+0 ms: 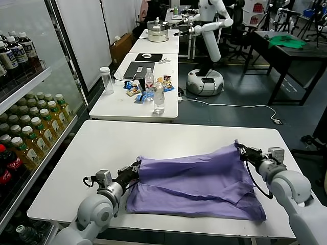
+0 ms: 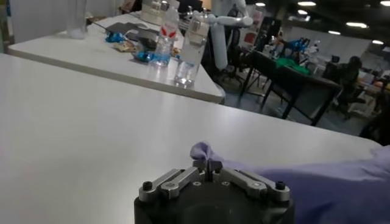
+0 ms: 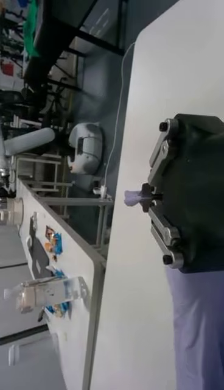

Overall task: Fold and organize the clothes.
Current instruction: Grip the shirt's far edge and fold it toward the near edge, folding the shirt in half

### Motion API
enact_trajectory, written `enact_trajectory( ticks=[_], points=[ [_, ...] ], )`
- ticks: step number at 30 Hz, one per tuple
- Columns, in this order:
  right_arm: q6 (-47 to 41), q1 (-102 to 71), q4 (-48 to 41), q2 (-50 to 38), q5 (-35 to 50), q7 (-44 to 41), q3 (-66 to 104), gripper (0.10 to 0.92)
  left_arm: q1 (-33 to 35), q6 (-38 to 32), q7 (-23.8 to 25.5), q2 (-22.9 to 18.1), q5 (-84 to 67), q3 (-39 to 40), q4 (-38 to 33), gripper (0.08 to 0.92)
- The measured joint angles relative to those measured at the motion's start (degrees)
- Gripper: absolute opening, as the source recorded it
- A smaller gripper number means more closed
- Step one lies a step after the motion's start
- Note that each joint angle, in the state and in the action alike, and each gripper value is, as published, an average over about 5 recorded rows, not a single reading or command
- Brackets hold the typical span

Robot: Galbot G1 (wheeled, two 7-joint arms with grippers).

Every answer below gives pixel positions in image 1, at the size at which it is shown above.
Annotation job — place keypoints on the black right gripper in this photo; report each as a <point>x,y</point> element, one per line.
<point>254,153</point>

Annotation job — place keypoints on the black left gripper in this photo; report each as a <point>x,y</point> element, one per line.
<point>126,176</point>

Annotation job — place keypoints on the purple t-shirt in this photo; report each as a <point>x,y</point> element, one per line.
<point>191,178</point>

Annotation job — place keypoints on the white humanoid robot long arm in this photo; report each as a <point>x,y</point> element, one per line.
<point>214,25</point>

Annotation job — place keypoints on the robot left arm grey white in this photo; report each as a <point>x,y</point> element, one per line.
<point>97,214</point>

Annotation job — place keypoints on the white humanoid robot short arm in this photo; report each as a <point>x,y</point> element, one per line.
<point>190,18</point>

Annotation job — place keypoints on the robot right arm grey white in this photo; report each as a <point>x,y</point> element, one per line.
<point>288,189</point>

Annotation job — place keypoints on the black chair base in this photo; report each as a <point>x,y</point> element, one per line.
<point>306,151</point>

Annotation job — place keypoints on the long white table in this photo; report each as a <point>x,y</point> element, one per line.
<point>110,107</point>

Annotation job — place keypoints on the blue snack packet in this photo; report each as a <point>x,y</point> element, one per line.
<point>140,98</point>
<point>130,85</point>
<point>169,88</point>
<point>148,95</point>

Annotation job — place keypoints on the clear unlabelled water bottle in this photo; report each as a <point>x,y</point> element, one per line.
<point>159,99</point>

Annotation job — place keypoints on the beige snack packet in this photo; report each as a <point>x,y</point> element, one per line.
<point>133,91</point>

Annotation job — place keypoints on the white power strip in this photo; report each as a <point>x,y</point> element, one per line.
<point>179,97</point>

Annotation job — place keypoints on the red label water bottle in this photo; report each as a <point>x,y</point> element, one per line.
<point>150,81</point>

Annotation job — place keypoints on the clear jar white lid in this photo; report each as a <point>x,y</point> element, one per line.
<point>106,81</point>

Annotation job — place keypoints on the yellow snack packet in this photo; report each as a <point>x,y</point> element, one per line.
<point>159,80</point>

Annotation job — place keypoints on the yellow tea bottle green label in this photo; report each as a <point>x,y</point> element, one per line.
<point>63,107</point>
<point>5,139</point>
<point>25,119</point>
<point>56,114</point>
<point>32,101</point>
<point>15,129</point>
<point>34,141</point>
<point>39,95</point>
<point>41,103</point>
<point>13,118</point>
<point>25,153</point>
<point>23,109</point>
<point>49,123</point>
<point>34,110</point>
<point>48,97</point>
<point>43,132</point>

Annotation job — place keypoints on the dark snack packet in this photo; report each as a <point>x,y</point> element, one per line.
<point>167,79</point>

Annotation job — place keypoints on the grey laptop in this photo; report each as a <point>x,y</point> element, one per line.
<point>139,70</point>

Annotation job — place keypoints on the white humanoid robot body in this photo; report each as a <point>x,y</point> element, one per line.
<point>212,48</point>

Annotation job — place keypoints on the black metal table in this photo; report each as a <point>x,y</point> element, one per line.
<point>296,54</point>

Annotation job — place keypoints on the small metal keys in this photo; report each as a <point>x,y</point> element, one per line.
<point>164,60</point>

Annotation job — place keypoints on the black mouse pad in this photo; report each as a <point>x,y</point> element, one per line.
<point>155,57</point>

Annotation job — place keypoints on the white computer mouse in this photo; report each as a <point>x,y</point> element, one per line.
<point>146,55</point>

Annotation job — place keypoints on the green cloth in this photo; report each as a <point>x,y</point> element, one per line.
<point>286,42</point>

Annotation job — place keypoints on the brown cardboard box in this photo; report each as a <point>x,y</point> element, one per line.
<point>121,48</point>

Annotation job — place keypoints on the cola bottle red label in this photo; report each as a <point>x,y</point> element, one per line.
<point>11,163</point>
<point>5,176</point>

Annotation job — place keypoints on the clear bottle green cap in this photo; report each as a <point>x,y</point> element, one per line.
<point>28,233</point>

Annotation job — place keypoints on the short white table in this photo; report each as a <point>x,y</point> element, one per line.
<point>153,47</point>

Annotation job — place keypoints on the black tripod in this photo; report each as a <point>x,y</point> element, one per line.
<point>265,18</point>

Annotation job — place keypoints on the black office chair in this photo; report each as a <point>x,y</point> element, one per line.
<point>238,15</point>

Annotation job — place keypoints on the white shelf red boxes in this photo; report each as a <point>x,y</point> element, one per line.
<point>254,12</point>

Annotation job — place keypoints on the steel steamer pot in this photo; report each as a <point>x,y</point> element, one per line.
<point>157,33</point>

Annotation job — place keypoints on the glass door drinks cabinet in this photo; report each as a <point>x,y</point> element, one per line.
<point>25,81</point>

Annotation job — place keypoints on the small green bottle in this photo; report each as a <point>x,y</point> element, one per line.
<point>175,11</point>

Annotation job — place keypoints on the dark tea bottle white cap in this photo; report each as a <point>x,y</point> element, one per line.
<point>29,51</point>
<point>16,56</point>
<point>6,61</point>
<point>12,33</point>

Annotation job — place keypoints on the pink garment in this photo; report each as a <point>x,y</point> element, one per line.
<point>145,9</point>

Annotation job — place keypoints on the left wrist grey camera box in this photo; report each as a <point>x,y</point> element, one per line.
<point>103,177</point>

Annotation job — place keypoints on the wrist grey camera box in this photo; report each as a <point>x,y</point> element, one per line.
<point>103,177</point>
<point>276,154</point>

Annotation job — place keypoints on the right wrist grey camera box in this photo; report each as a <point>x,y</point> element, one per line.
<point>276,154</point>

